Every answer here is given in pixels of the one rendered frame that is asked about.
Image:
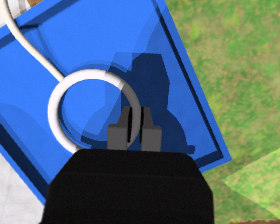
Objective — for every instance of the blue tray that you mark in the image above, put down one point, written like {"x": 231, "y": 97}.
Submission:
{"x": 134, "y": 39}

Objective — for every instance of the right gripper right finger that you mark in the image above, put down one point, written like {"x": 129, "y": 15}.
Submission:
{"x": 150, "y": 136}

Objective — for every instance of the green grassy ground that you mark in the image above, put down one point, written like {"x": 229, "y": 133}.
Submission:
{"x": 234, "y": 48}

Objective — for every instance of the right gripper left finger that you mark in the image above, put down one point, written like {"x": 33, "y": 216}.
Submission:
{"x": 119, "y": 134}

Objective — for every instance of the white ring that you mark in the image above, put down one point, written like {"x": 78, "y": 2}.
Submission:
{"x": 84, "y": 74}

